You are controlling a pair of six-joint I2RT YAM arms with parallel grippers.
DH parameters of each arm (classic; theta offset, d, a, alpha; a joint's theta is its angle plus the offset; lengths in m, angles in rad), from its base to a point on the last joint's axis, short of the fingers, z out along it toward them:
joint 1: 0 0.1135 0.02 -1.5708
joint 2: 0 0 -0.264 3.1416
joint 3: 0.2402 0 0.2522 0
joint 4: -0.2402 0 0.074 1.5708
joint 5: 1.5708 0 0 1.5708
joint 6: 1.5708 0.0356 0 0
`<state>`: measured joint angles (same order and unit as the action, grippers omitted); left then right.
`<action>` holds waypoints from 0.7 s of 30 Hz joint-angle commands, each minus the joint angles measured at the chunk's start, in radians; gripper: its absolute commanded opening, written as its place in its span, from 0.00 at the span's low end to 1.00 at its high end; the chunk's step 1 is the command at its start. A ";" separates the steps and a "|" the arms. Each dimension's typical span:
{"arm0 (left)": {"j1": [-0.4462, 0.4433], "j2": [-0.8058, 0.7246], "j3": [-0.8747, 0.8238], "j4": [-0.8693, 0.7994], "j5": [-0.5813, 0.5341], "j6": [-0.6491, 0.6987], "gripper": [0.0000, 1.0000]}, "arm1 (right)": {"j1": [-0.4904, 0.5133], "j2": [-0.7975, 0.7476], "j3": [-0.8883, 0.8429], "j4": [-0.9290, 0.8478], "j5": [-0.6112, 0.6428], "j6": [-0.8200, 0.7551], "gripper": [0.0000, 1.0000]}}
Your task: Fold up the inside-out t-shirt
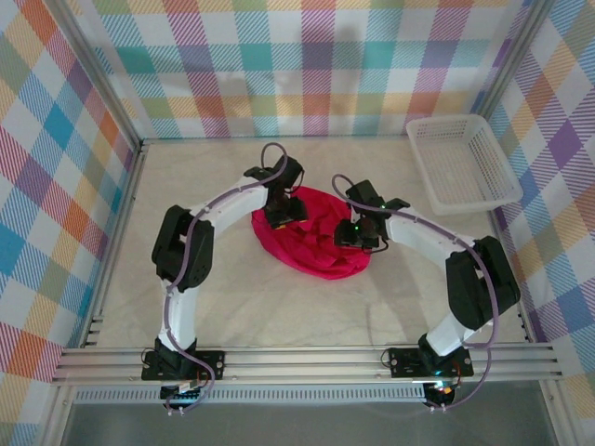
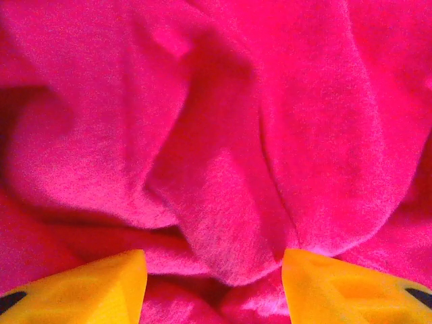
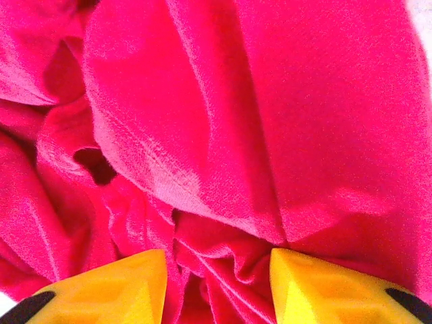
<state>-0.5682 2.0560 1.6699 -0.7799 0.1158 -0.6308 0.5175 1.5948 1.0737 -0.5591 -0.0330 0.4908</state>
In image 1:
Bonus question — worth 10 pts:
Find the pink t-shirt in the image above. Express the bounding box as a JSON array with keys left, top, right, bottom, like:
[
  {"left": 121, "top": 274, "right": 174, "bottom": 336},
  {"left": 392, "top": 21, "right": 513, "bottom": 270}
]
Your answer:
[{"left": 250, "top": 184, "right": 373, "bottom": 282}]

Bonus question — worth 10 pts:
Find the white plastic basket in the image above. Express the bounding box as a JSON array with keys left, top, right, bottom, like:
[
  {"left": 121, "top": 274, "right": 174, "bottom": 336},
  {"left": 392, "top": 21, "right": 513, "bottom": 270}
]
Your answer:
[{"left": 405, "top": 114, "right": 524, "bottom": 216}]

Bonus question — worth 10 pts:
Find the thin aluminium floor rail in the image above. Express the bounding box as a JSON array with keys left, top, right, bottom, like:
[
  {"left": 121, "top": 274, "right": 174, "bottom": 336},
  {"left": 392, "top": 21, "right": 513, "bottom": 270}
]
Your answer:
[{"left": 141, "top": 133, "right": 411, "bottom": 141}]

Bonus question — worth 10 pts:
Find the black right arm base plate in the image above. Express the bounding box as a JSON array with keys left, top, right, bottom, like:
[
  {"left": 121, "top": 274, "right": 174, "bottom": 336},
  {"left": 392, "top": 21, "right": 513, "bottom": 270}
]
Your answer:
[{"left": 388, "top": 348, "right": 474, "bottom": 377}]

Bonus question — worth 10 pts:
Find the wide aluminium floor rail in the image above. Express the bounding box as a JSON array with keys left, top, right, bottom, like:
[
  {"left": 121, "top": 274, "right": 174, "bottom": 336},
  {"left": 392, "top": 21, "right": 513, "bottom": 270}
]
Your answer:
[
  {"left": 79, "top": 138, "right": 150, "bottom": 348},
  {"left": 485, "top": 206, "right": 540, "bottom": 345}
]

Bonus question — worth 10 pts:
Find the long aluminium mounting rail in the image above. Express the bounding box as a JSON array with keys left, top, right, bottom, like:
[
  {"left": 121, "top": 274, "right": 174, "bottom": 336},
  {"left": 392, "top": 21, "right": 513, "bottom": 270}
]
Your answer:
[{"left": 50, "top": 342, "right": 564, "bottom": 387}]

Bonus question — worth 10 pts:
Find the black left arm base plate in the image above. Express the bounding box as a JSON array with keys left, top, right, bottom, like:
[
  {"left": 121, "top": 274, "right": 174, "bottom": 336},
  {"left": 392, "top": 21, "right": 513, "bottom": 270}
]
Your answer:
[{"left": 141, "top": 350, "right": 227, "bottom": 380}]

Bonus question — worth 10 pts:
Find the grey slotted cable duct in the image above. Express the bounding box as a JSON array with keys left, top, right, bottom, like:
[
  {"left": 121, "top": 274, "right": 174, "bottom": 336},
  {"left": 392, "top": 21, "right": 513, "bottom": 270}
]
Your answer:
[{"left": 73, "top": 386, "right": 428, "bottom": 404}]

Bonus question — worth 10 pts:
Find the control board with wires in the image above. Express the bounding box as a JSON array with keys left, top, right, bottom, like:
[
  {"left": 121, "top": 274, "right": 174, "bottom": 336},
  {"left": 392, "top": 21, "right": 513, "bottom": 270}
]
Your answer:
[
  {"left": 423, "top": 379, "right": 462, "bottom": 406},
  {"left": 160, "top": 378, "right": 208, "bottom": 408}
]

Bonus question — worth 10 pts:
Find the aluminium frame post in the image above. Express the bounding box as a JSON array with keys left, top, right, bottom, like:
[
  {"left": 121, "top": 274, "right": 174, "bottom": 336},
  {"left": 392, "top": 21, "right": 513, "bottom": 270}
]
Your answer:
[
  {"left": 538, "top": 380, "right": 575, "bottom": 446},
  {"left": 471, "top": 0, "right": 559, "bottom": 120},
  {"left": 39, "top": 384, "right": 78, "bottom": 446},
  {"left": 44, "top": 0, "right": 143, "bottom": 150}
]

